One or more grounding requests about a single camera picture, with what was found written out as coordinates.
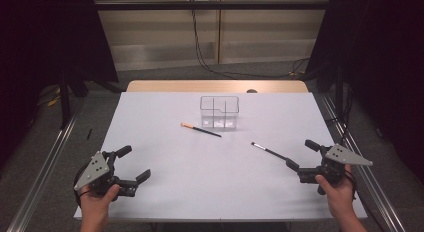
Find left hand-held gripper cable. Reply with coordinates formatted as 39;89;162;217
73;165;93;207

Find metal floor rail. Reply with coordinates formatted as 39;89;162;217
319;93;406;232
6;95;86;232

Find black horizontal frame bar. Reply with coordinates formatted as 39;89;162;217
94;1;330;11

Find orange-tipped black makeup brush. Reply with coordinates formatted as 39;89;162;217
180;122;223;138

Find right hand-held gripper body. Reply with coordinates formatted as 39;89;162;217
318;143;374;186

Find thin black makeup brush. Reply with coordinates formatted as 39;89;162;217
250;141;290;161

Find person's left hand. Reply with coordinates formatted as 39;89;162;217
79;184;121;216

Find black floor cable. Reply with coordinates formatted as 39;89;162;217
190;0;311;80

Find person's right hand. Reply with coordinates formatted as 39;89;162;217
314;164;357;218

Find white table cover board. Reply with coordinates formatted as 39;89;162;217
73;91;368;223

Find clear plastic organizer box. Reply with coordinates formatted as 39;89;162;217
199;95;240;130

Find black stand cables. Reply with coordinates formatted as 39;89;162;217
324;86;355;150

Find black curtain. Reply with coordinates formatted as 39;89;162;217
0;0;120;166
304;0;424;184

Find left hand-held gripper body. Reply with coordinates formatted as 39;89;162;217
73;151;122;197

